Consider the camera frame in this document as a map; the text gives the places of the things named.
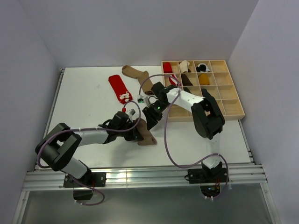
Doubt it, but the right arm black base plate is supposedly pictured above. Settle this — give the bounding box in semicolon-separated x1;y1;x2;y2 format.
184;162;229;201

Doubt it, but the tan sock at back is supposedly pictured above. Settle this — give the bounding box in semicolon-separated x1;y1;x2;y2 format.
121;65;154;96

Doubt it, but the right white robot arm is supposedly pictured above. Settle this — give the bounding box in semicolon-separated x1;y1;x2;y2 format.
143;82;229;184

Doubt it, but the red sock with white pattern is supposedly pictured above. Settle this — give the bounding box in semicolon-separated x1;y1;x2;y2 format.
108;75;133;104

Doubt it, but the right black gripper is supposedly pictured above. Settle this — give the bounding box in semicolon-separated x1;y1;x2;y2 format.
142;100;169;131

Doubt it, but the wooden compartment tray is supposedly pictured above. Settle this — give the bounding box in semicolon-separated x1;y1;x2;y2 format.
161;60;245;120

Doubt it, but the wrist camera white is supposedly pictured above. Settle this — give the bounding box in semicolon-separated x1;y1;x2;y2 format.
122;107;135;117
137;95;150;105

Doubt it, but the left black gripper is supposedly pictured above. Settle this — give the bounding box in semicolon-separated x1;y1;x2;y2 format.
117;120;143;141

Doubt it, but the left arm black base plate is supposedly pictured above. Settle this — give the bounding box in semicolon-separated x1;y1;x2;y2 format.
63;171;107;201

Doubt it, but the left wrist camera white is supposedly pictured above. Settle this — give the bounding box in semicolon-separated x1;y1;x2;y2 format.
122;107;135;117

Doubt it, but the rolled black white sock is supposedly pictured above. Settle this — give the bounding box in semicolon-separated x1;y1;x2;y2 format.
196;63;211;73

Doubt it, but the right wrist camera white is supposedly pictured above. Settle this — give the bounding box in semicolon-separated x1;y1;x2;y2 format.
137;95;150;105

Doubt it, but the rolled red white striped sock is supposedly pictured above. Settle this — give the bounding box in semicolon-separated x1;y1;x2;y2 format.
168;74;179;86

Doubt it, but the rolled dark brown sock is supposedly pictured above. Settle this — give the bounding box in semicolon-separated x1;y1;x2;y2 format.
181;73;193;86

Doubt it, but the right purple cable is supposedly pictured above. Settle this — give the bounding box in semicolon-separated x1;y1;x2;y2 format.
138;74;229;200

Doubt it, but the navy blue patterned sock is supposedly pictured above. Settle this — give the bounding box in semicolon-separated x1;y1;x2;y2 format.
201;88;211;98

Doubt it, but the aluminium mounting rail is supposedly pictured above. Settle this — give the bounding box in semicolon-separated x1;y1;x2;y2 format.
13;69;281;224

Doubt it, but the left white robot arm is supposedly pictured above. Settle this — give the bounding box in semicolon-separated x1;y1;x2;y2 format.
35;110;144;186

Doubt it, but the rolled cream sock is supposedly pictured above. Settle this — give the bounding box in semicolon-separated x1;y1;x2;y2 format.
179;60;190;73

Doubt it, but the brown sock with striped cuff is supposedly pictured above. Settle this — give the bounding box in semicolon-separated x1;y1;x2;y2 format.
135;119;157;146

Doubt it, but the rolled mustard yellow sock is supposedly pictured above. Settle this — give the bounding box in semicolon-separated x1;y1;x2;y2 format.
199;74;210;85

